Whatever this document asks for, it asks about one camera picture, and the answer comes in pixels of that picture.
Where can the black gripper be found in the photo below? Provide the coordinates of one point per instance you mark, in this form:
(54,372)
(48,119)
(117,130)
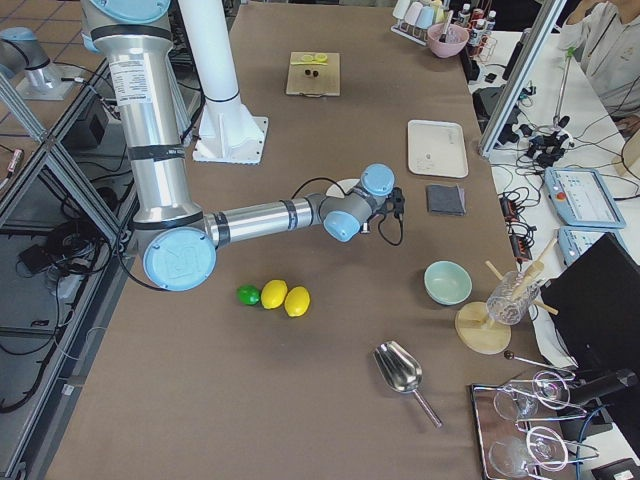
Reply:
(382,209)

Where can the cream rectangular tray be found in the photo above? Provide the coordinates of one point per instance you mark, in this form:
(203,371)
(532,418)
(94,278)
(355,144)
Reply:
(436,148)

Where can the grey folded cloth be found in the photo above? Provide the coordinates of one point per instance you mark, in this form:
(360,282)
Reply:
(446,200)

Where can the cream round plate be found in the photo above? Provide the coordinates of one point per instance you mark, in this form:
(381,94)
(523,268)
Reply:
(341,187)

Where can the green bowl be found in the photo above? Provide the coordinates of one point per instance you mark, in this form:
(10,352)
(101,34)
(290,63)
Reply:
(447,283)

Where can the wooden cutting board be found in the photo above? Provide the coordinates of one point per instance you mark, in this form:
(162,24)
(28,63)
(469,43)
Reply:
(328,84)

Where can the yellow lemon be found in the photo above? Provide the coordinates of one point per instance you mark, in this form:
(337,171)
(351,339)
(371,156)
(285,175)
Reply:
(273,293)
(297,302)

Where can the clear textured glass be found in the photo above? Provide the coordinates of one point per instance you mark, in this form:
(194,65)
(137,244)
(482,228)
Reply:
(511,299)

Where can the wooden glass stand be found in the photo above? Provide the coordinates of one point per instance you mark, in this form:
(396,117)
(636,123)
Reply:
(478,331)

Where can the pink bowl with ice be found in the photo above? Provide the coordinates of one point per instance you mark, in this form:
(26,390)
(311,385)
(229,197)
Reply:
(456,39)

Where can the metal scoop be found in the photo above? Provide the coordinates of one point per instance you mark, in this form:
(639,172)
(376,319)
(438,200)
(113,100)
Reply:
(403,374)

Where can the green lime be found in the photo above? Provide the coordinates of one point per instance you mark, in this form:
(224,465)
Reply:
(248,294)

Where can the white mounting column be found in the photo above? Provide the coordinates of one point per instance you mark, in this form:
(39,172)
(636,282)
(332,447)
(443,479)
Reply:
(228,132)

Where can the blue teach pendant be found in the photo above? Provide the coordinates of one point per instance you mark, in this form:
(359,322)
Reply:
(581,198)
(574,241)

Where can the aluminium frame post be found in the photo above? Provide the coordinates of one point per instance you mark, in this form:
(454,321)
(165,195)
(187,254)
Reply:
(542,26)

